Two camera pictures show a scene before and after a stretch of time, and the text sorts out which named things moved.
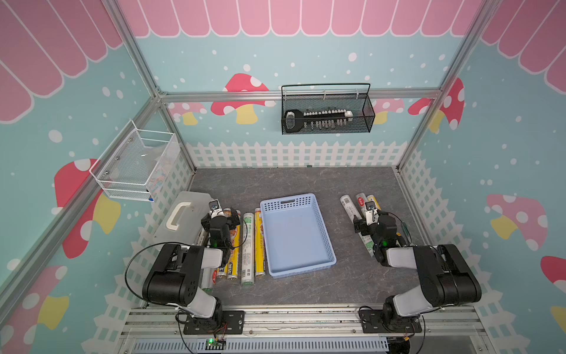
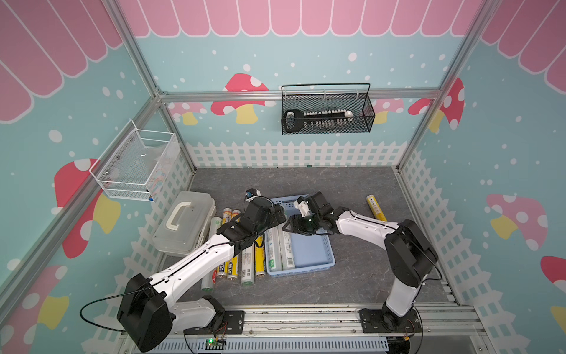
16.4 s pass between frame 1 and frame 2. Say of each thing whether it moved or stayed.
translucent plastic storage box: stayed
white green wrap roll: stayed
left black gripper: moved
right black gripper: moved
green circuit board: stayed
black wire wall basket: stayed
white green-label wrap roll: moved
